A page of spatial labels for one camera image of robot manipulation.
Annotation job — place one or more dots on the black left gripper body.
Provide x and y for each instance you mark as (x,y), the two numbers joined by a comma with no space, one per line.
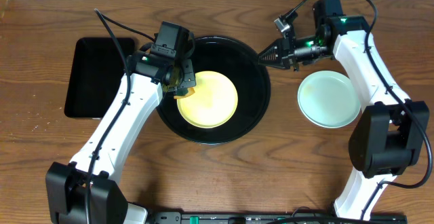
(184,75)

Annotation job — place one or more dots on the round black tray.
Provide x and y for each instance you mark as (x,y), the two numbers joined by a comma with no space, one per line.
(237,61)

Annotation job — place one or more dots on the yellow plate with sauce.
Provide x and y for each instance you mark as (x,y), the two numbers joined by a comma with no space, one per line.
(211,103)

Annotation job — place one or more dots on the light green stained plate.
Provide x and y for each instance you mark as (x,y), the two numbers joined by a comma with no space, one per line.
(328,99)

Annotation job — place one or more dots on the black rectangular tray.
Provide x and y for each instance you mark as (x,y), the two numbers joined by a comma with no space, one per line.
(95,78)

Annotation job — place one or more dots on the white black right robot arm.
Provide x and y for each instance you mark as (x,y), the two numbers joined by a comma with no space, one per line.
(391,132)

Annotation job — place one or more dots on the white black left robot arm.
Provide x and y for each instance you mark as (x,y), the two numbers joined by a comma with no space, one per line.
(86,189)

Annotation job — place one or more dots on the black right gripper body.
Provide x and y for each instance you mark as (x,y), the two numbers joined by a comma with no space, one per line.
(292,56)

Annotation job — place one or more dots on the yellow green scrub sponge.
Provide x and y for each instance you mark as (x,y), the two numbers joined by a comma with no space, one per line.
(184,93)

